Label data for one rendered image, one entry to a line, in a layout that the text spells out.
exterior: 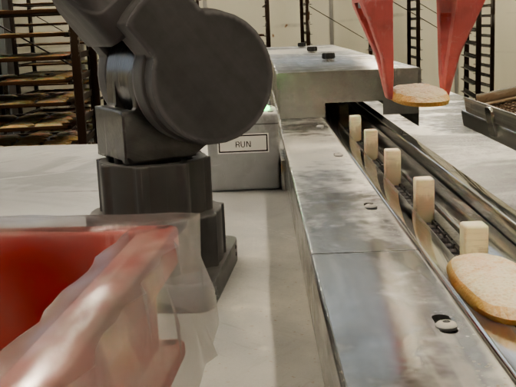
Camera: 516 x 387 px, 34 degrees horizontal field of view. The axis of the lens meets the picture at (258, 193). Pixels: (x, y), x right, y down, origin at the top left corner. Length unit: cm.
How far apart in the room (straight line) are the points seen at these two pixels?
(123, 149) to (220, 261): 9
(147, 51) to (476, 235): 20
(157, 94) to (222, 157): 36
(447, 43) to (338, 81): 44
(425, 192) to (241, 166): 28
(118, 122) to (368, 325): 23
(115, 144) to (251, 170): 33
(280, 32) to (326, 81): 655
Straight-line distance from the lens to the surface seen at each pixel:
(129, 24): 47
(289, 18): 762
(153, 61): 48
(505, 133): 76
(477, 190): 60
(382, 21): 60
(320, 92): 107
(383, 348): 32
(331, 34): 764
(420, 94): 59
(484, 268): 43
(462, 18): 61
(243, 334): 45
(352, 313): 35
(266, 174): 83
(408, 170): 75
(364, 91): 108
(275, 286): 53
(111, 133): 53
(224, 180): 84
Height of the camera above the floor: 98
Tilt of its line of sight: 11 degrees down
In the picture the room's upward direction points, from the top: 2 degrees counter-clockwise
